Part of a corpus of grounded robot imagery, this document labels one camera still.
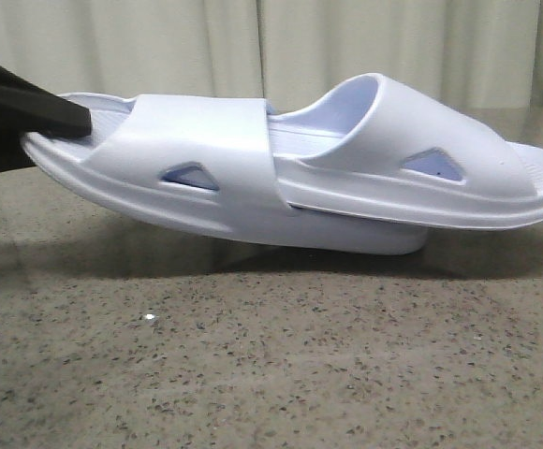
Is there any grey-white curtain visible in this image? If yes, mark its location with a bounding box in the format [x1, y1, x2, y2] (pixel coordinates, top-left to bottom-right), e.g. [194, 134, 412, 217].
[0, 1, 543, 110]

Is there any light blue slipper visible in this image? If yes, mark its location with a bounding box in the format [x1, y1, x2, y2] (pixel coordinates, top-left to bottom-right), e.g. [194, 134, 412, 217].
[268, 74, 543, 230]
[22, 94, 427, 254]

